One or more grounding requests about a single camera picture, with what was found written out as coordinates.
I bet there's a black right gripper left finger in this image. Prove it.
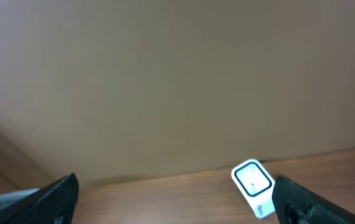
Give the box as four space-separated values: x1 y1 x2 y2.
0 173 79 224

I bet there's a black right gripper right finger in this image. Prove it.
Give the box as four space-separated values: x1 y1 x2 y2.
272 176 355 224

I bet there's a green 3M gloves packet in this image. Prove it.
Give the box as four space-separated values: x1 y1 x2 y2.
0 189 39 210

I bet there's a white barcode scanner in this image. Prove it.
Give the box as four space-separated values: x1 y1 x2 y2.
231 159 275 219

